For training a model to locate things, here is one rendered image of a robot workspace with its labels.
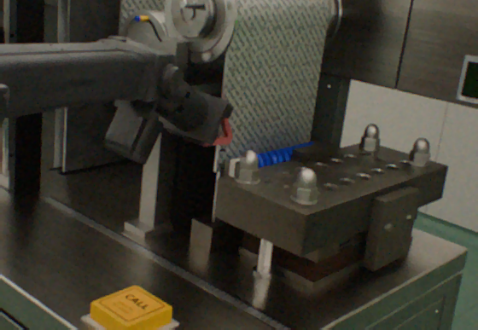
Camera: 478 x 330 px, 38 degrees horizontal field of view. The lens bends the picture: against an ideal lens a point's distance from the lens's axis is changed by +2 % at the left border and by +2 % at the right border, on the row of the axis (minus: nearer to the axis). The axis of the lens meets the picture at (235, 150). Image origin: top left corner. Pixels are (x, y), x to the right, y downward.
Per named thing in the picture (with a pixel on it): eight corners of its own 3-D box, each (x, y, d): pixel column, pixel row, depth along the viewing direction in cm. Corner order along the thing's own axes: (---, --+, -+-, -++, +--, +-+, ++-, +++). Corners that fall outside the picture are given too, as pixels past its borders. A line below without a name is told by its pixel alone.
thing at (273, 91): (213, 170, 104) (226, 49, 98) (306, 149, 121) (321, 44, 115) (216, 172, 103) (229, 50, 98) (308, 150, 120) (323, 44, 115)
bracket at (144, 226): (121, 229, 109) (134, 37, 100) (153, 220, 114) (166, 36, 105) (142, 240, 106) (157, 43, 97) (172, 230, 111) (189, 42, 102)
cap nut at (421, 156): (402, 162, 116) (407, 136, 115) (413, 159, 119) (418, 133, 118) (422, 168, 114) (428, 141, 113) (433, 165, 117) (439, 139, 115)
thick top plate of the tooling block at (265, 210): (212, 217, 100) (217, 177, 98) (361, 171, 129) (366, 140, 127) (300, 257, 90) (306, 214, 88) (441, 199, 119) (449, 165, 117)
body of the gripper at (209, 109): (214, 147, 94) (183, 126, 88) (165, 129, 100) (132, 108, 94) (235, 106, 95) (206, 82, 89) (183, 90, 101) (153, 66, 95)
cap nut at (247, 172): (229, 178, 98) (232, 148, 97) (245, 174, 101) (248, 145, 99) (247, 186, 96) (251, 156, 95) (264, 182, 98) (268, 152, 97)
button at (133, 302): (89, 319, 83) (90, 301, 83) (134, 301, 88) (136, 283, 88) (125, 345, 79) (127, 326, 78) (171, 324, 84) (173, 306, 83)
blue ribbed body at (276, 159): (223, 178, 105) (225, 156, 104) (306, 157, 120) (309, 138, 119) (240, 185, 102) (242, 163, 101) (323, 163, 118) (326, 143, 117)
